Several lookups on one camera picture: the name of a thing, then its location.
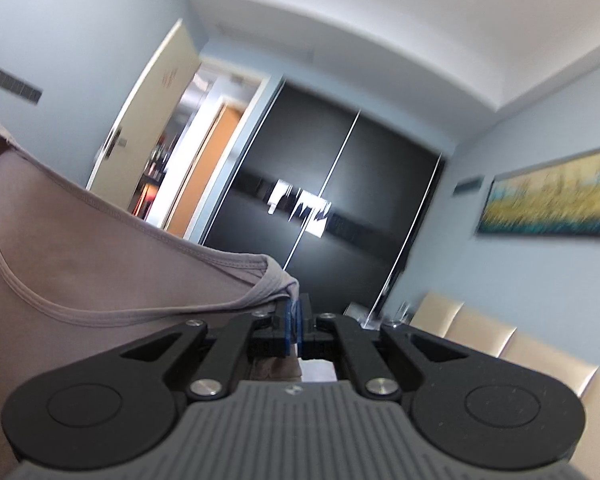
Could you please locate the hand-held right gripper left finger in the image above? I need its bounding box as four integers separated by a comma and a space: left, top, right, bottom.
120, 302, 295, 401

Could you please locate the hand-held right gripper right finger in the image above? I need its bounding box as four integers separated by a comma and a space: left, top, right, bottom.
295, 295, 468, 401

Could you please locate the taupe T-shirt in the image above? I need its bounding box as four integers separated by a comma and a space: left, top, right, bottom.
0, 127, 301, 480

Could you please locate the black sliding wardrobe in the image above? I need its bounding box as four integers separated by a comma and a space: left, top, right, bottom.
200, 77, 446, 321

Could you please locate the orange wooden door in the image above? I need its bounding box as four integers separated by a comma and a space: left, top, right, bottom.
162, 102, 243, 238

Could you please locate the beige padded headboard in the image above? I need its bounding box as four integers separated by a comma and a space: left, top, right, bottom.
410, 290, 600, 480

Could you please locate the cream room door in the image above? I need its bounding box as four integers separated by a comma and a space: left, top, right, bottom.
87, 20, 203, 221

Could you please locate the framed landscape painting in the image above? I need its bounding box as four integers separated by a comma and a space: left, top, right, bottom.
475, 144, 600, 238

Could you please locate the small wall vent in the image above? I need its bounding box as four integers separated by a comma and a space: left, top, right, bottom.
452, 175, 486, 196

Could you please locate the wall air vent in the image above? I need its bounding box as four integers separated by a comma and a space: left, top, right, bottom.
0, 67, 44, 106

